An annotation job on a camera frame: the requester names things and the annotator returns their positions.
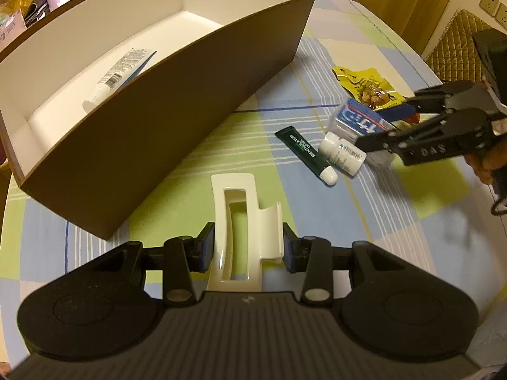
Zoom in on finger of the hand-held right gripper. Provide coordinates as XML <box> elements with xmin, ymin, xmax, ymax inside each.
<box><xmin>354</xmin><ymin>111</ymin><xmax>454</xmax><ymax>156</ymax></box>
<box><xmin>403</xmin><ymin>80</ymin><xmax>458</xmax><ymax>115</ymax></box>

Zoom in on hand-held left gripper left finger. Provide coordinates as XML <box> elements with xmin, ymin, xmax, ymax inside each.
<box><xmin>91</xmin><ymin>221</ymin><xmax>217</xmax><ymax>306</ymax></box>

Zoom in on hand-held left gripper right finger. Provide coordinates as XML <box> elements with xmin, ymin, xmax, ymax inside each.
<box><xmin>282</xmin><ymin>222</ymin><xmax>401</xmax><ymax>306</ymax></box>

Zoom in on blue tissue pack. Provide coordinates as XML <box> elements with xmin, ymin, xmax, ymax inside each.
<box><xmin>326</xmin><ymin>98</ymin><xmax>397</xmax><ymax>168</ymax></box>

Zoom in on cream hair claw clip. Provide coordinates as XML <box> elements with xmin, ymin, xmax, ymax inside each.
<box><xmin>206</xmin><ymin>172</ymin><xmax>285</xmax><ymax>294</ymax></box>

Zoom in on yellow snack packet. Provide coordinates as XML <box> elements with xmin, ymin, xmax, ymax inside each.
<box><xmin>331</xmin><ymin>66</ymin><xmax>405</xmax><ymax>110</ymax></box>

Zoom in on brown cardboard box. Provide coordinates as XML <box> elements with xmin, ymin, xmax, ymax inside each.
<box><xmin>0</xmin><ymin>0</ymin><xmax>318</xmax><ymax>241</ymax></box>

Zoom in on white squeeze tube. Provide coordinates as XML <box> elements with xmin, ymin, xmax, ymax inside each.
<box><xmin>82</xmin><ymin>48</ymin><xmax>158</xmax><ymax>113</ymax></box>

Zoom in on person's right hand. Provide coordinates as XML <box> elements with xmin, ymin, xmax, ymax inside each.
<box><xmin>465</xmin><ymin>142</ymin><xmax>507</xmax><ymax>187</ymax></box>

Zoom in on quilted yellow cushion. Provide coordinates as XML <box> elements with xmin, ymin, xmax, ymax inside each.
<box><xmin>423</xmin><ymin>8</ymin><xmax>497</xmax><ymax>85</ymax></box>

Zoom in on small white bottle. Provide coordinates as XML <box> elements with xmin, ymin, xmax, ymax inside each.
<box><xmin>319</xmin><ymin>132</ymin><xmax>367</xmax><ymax>177</ymax></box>

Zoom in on green lip balm tube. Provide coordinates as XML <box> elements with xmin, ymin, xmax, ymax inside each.
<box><xmin>275</xmin><ymin>125</ymin><xmax>340</xmax><ymax>186</ymax></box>

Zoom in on wooden wardrobe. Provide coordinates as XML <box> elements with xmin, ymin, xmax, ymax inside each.
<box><xmin>352</xmin><ymin>0</ymin><xmax>463</xmax><ymax>50</ymax></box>

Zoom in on pink paper box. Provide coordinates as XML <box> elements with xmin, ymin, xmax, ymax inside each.
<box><xmin>0</xmin><ymin>8</ymin><xmax>28</xmax><ymax>46</ymax></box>

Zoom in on yellow plastic bag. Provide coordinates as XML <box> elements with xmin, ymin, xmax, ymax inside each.
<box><xmin>0</xmin><ymin>0</ymin><xmax>35</xmax><ymax>17</ymax></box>

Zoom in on wall socket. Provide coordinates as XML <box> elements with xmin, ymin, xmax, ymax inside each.
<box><xmin>478</xmin><ymin>0</ymin><xmax>507</xmax><ymax>30</ymax></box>

